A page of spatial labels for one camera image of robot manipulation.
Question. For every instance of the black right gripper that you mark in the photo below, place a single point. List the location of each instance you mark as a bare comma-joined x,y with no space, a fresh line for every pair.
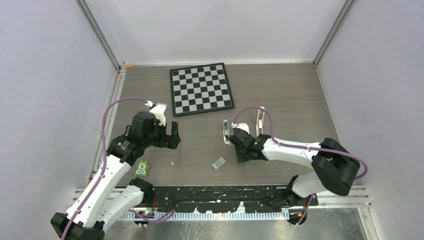
241,158

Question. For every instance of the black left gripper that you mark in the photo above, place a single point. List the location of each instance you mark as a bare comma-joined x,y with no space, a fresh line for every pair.
168,141

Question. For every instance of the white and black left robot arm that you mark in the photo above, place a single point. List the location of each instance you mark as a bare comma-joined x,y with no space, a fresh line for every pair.
92,215

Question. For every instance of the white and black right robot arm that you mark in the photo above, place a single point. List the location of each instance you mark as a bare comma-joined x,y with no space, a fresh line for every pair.
333,167

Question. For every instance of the green toy block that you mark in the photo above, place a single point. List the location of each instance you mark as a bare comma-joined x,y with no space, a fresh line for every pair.
142,169

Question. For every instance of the black and white chessboard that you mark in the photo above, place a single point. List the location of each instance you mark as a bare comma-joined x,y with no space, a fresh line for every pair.
200,89

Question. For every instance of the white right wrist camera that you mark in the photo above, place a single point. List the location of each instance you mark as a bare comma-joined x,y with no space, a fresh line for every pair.
241,126

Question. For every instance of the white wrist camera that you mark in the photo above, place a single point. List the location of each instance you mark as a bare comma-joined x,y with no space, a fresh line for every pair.
158,110
241,126

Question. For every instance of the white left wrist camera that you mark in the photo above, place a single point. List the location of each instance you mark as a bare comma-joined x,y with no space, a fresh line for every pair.
158,110

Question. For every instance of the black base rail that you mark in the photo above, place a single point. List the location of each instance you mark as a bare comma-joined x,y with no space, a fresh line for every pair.
221,199

